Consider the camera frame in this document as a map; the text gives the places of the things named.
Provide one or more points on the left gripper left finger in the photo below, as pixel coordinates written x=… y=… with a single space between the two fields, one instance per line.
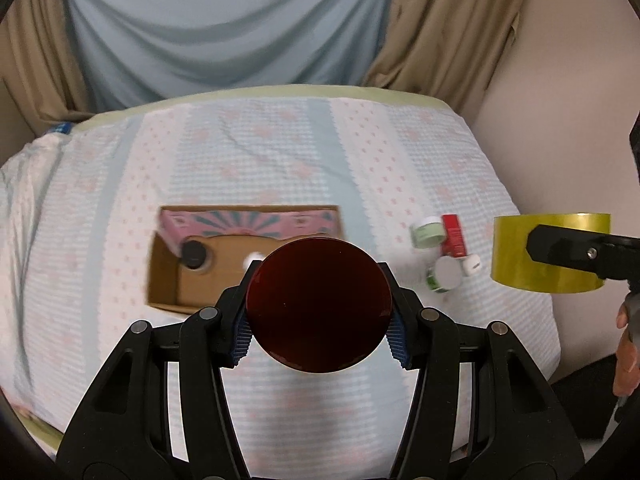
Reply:
x=157 y=408

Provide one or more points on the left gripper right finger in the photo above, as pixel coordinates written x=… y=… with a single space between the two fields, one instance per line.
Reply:
x=481 y=408

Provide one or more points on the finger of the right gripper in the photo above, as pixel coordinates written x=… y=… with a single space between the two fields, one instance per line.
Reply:
x=610 y=257

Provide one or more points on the yellow tape roll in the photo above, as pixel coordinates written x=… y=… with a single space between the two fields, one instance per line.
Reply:
x=512 y=266

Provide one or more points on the black lid jar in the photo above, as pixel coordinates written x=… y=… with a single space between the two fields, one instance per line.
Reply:
x=195 y=255

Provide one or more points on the red rectangular box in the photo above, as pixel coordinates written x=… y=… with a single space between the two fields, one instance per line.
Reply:
x=454 y=243

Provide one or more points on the white lid jar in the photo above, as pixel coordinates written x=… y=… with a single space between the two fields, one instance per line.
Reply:
x=444 y=275

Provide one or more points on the light green cream jar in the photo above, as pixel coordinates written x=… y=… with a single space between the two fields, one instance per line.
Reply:
x=428 y=232

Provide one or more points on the red lid jar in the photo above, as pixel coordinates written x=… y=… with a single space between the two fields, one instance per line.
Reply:
x=319 y=305

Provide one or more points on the white supplement bottle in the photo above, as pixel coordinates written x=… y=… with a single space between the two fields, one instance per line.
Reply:
x=250 y=258

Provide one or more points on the person's right hand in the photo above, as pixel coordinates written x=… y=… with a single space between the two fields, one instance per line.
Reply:
x=627 y=375

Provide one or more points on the cardboard box with pink lining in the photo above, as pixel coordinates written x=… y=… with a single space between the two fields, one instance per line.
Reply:
x=231 y=232

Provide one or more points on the right beige curtain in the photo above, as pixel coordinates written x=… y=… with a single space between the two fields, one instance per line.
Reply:
x=447 y=49

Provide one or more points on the beige curtain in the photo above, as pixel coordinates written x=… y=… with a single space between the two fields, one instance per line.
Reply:
x=39 y=67
x=447 y=49

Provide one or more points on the left beige curtain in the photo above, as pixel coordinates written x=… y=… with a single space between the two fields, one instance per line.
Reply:
x=39 y=67

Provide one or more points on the light blue hanging cloth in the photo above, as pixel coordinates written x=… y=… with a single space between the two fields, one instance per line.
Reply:
x=134 y=52

